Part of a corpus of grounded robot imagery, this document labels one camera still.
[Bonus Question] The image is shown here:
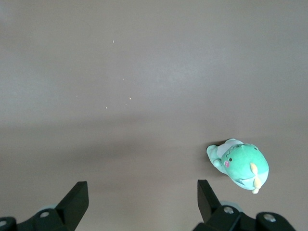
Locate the green plush toy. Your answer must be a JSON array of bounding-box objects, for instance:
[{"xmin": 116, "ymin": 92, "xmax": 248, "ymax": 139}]
[{"xmin": 206, "ymin": 138, "xmax": 270, "ymax": 195}]

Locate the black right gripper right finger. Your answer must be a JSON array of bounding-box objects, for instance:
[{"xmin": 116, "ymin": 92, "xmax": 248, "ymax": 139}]
[{"xmin": 192, "ymin": 179, "xmax": 296, "ymax": 231}]

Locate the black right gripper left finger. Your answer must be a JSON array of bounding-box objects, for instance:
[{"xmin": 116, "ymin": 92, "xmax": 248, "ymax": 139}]
[{"xmin": 0, "ymin": 181, "xmax": 90, "ymax": 231}]

